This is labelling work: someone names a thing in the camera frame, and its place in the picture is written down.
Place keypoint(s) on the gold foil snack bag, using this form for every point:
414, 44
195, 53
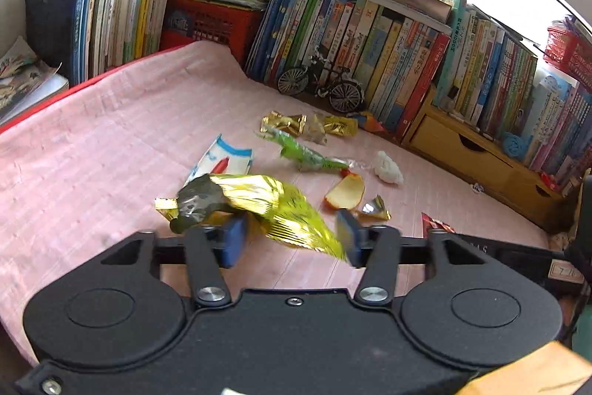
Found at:
268, 196

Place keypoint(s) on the wooden drawer organizer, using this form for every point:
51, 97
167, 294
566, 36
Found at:
467, 149

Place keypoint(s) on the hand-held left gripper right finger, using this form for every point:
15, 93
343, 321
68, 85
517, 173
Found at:
349, 237

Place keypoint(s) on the gold candy wrapper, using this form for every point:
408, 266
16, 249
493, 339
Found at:
282, 123
341, 126

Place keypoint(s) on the pile of magazines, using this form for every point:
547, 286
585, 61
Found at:
23, 80

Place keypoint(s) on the miniature black bicycle model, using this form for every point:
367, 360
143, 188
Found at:
340, 92

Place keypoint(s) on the green plastic wrapper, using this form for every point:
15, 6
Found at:
300, 152

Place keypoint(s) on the red printed snack wrapper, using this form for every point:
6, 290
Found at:
434, 223

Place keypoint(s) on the orange paper wrapper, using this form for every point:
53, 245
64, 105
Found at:
367, 123

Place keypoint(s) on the white blue ice cream wrapper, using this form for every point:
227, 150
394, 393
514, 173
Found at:
222, 159

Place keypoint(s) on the row of upright books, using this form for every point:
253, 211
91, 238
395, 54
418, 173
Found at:
508, 75
115, 6
351, 43

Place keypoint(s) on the red plastic basket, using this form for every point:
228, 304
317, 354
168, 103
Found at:
569, 48

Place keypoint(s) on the orange fruit peel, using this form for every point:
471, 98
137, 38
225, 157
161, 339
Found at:
344, 193

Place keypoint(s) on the clear crumpled wrapper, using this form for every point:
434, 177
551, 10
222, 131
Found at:
315, 130

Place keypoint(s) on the red plastic crate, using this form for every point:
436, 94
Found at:
208, 25

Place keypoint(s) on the white tissue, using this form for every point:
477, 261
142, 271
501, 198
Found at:
387, 168

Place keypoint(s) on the wooden plank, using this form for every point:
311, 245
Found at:
541, 369

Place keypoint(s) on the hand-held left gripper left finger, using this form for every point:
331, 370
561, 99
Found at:
233, 240

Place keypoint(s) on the small gold foil wrapper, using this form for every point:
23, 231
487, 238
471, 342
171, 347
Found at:
374, 209

